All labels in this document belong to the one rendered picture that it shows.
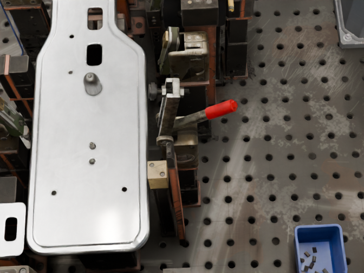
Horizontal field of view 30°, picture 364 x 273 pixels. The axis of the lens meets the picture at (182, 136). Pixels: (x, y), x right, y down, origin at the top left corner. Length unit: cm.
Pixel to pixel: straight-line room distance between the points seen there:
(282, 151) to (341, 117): 17
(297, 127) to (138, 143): 49
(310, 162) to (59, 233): 64
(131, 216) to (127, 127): 18
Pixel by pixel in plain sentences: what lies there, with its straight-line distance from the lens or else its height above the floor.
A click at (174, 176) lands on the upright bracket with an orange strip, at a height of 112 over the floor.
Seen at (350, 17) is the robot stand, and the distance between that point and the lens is 171.
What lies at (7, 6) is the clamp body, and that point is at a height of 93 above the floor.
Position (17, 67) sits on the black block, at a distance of 142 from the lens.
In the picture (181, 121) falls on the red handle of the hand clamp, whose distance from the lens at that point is 120.
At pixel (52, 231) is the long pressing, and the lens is 125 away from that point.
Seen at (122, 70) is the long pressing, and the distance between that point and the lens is 136.
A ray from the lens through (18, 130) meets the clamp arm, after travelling 133.
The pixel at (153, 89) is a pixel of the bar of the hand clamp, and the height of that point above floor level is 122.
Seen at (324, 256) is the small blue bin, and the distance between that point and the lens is 153.
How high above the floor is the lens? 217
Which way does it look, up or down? 65 degrees down
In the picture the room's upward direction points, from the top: 6 degrees counter-clockwise
